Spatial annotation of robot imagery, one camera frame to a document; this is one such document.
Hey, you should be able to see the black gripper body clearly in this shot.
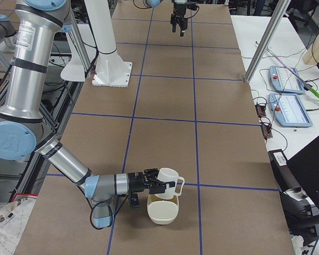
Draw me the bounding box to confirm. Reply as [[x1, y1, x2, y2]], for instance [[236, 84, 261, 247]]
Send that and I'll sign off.
[[127, 172, 158, 193], [170, 2, 188, 30]]

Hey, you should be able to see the white cup with handle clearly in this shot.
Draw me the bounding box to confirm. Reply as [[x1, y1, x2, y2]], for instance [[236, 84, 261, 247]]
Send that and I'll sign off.
[[155, 168, 185, 200]]

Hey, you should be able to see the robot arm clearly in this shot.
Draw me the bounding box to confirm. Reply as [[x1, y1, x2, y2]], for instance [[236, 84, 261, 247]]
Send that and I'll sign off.
[[0, 1, 175, 230], [133, 0, 188, 37]]

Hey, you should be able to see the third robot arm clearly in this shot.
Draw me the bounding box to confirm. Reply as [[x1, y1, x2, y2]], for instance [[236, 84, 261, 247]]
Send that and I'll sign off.
[[0, 14, 17, 51]]

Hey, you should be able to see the cream plastic bin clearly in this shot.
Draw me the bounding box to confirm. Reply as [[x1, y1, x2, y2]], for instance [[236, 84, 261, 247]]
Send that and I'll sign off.
[[147, 194, 179, 225]]

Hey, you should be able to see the far blue teach pendant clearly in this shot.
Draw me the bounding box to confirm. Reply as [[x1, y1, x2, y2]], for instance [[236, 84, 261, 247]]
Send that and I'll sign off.
[[268, 65, 305, 95]]

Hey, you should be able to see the blue teach pendant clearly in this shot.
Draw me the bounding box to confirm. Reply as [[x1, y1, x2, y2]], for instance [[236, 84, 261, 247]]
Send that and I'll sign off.
[[268, 65, 305, 95], [268, 93, 313, 128]]

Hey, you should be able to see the near blue teach pendant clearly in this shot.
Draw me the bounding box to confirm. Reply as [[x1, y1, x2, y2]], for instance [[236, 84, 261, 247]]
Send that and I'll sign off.
[[268, 93, 313, 128]]

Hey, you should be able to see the crumpled white plastic sheet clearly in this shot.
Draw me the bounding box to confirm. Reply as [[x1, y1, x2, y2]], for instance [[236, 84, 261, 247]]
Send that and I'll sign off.
[[0, 193, 38, 254]]

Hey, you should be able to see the black label printer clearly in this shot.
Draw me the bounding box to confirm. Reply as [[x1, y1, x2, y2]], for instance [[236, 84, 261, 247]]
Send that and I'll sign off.
[[268, 149, 319, 243]]

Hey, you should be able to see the black laptop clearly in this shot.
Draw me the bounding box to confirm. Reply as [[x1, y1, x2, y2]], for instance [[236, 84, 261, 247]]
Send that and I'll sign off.
[[287, 135, 319, 209]]

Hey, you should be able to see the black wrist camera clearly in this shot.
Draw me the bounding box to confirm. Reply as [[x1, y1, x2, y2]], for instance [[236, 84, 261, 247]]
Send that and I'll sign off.
[[130, 193, 140, 210]]

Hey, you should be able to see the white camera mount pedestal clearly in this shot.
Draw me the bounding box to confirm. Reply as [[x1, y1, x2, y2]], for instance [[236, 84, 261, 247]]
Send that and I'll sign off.
[[85, 0, 132, 88]]

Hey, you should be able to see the aluminium frame post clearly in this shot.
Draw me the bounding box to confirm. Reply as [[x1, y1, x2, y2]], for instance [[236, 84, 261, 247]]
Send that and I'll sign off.
[[244, 0, 291, 83]]

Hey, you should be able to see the green handled reacher grabber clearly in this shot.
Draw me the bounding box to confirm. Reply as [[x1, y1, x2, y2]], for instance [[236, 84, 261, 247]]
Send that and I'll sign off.
[[266, 47, 319, 99]]

